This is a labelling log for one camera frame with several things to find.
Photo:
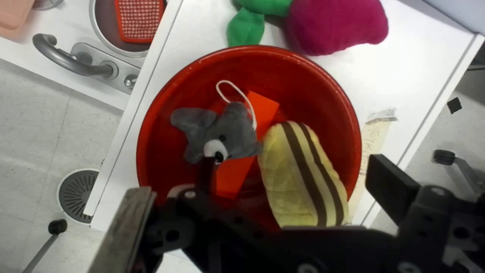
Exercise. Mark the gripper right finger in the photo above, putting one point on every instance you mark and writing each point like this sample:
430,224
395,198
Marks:
392,186

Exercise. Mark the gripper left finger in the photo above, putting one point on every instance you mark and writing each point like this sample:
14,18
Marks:
127,227

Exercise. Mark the grey mouse plushy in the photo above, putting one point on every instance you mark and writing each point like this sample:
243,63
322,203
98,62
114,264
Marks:
230,133

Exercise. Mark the red plastic bowl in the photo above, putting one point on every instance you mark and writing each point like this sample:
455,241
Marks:
313,95

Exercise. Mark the round toy sink basin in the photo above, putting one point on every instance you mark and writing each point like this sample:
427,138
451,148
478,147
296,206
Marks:
104,19

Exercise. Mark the beige tape strip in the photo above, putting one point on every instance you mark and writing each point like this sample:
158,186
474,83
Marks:
377,136

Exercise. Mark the grey office chair with casters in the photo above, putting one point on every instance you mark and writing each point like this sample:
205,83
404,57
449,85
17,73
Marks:
57,226

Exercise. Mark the yellow brown-striped plush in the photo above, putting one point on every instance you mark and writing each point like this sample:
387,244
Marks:
304,176

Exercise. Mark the white toy kitchen unit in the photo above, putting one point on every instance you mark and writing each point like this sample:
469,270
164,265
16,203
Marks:
415,70

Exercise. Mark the orange flat plastic piece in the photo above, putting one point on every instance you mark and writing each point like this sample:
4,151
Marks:
263,107

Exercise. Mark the magenta radish plush green leaves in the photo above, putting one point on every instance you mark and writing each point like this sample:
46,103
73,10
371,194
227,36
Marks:
334,23

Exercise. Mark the grey toy faucet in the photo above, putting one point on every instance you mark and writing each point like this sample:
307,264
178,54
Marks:
77,60

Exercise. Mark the orange square mesh pot holder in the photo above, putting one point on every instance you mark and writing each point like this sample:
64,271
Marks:
139,19

